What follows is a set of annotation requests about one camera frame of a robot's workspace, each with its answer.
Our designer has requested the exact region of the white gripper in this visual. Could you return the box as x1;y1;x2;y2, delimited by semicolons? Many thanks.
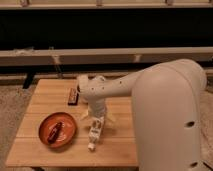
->
80;99;116;122

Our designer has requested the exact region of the dark brown rectangular block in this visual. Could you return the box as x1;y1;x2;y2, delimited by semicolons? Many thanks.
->
68;88;79;105

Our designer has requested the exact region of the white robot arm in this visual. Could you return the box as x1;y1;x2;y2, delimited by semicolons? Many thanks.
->
78;59;207;171

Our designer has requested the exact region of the dark red item in bowl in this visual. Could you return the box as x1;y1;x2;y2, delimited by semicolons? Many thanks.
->
47;122;62;144

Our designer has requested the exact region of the long wooden bench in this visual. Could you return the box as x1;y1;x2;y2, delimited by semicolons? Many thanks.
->
0;47;213;66

